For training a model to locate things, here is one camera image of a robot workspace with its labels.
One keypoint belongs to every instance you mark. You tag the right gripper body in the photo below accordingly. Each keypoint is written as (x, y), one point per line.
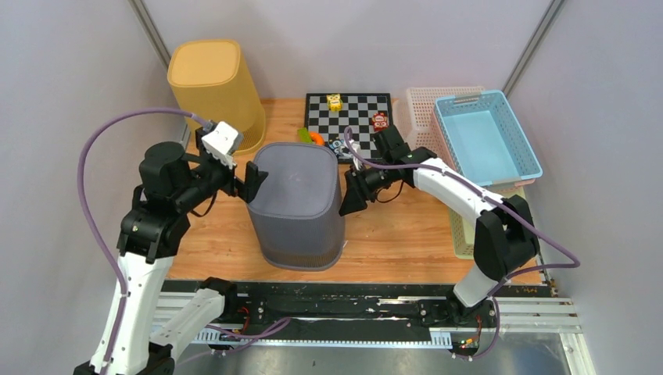
(374, 180)

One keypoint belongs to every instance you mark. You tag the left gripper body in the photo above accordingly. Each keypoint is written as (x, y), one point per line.
(219, 174)

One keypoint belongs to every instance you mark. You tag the grey and yellow laundry bin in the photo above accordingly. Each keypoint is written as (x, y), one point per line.
(295, 213)

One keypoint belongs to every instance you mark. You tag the large white plastic basket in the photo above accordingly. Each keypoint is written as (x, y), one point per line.
(412, 114)

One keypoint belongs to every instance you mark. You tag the green plastic basket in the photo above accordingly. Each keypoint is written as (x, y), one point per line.
(463, 233)

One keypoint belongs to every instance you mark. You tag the yellow slatted laundry bin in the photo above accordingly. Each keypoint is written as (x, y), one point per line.
(211, 79)

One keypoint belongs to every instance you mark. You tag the light blue plastic basket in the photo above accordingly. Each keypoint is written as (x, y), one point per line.
(484, 139)

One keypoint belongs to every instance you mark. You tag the pink plastic basket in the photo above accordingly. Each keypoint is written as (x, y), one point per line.
(511, 184)

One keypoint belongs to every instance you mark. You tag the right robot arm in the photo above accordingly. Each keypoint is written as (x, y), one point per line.
(504, 232)

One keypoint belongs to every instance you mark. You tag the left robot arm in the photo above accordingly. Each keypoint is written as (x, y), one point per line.
(174, 183)

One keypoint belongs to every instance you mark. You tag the blue owl toy block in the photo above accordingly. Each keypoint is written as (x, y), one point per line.
(338, 147)

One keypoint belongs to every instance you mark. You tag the red owl toy block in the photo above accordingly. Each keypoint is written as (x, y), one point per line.
(380, 121)

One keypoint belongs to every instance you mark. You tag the orange arch toy block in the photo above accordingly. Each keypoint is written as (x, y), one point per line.
(316, 138)

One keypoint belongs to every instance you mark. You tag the black and white chessboard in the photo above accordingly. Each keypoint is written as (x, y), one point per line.
(356, 113)

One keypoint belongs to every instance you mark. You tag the yellow owl toy block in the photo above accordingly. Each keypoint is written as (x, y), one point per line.
(334, 102)

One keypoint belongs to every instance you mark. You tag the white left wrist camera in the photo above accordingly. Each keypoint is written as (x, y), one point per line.
(222, 140)

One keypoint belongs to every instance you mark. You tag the black metal base rail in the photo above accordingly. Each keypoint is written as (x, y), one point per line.
(375, 315)

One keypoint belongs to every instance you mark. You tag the left aluminium frame post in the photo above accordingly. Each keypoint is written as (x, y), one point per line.
(144, 17)

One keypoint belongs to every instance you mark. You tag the aluminium frame post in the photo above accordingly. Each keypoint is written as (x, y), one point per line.
(538, 36)
(144, 17)

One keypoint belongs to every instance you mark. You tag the right aluminium frame post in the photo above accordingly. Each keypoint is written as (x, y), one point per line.
(538, 36)

